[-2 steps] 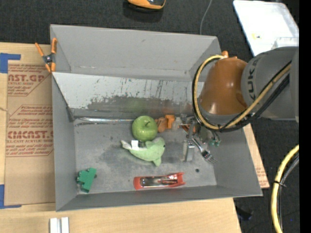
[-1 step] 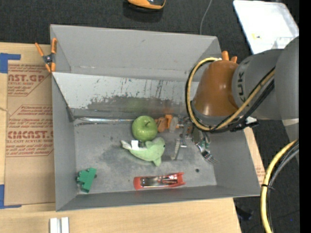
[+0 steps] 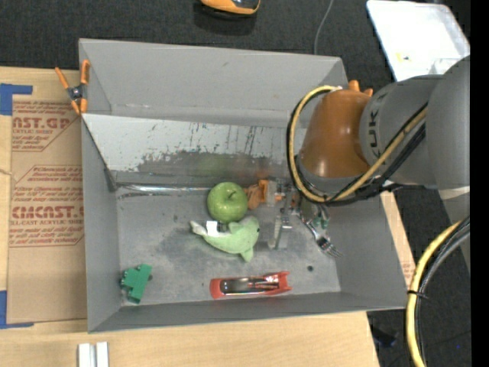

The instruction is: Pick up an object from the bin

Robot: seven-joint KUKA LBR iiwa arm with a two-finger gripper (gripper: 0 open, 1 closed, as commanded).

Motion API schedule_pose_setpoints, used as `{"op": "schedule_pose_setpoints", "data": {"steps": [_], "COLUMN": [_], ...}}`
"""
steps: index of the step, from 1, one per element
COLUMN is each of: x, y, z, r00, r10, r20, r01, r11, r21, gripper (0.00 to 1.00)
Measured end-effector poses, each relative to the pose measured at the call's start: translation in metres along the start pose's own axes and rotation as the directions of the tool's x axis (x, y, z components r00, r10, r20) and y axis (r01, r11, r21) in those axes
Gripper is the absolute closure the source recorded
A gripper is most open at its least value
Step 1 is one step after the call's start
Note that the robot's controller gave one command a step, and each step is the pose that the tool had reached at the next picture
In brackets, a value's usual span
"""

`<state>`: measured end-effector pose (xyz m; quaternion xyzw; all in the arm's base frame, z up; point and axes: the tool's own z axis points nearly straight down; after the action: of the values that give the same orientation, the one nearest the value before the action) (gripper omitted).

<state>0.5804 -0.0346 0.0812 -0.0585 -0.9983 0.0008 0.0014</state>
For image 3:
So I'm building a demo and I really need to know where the brown cardboard board red print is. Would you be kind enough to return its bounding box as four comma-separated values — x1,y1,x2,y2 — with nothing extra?
0,66,417,330

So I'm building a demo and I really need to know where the pale green toy dolphin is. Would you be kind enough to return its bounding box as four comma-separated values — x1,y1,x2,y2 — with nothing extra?
189,215,261,263

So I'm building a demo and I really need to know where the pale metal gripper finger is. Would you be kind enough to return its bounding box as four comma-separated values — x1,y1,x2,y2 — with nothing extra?
273,214,283,250
281,219,294,251

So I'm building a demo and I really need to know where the orange plastic toy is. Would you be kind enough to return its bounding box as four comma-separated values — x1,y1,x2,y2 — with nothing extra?
244,180,270,210

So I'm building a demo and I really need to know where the green apple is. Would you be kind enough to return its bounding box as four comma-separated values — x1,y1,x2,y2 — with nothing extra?
206,181,249,224

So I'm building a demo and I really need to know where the red and metal hand tool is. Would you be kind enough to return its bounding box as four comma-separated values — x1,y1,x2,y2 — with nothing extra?
209,270,293,300

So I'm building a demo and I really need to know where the silver metal fork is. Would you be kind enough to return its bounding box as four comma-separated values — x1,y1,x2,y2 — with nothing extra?
303,214,344,259

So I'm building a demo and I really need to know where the grey metal bin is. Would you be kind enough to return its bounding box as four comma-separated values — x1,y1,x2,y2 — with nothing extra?
78,38,410,334

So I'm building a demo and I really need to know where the green toy brick piece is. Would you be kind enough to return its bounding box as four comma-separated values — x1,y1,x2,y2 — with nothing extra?
120,264,154,304

